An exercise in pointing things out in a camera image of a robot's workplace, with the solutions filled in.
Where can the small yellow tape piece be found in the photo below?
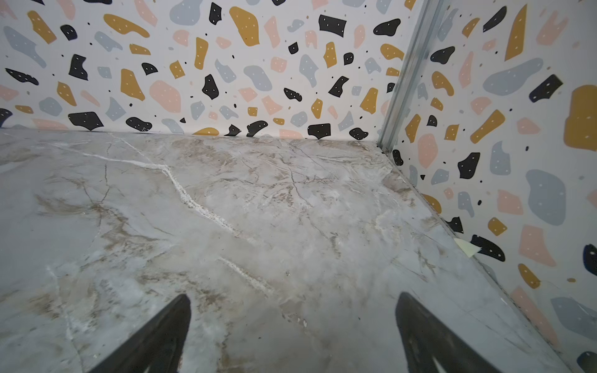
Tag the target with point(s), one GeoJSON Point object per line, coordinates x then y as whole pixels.
{"type": "Point", "coordinates": [467, 247]}

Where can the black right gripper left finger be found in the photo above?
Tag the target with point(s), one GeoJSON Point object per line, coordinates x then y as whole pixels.
{"type": "Point", "coordinates": [155, 347]}

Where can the metal corner post right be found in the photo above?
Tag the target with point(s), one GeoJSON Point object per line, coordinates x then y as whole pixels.
{"type": "Point", "coordinates": [426, 29]}

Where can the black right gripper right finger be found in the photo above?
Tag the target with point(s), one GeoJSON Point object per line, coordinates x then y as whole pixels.
{"type": "Point", "coordinates": [430, 345]}

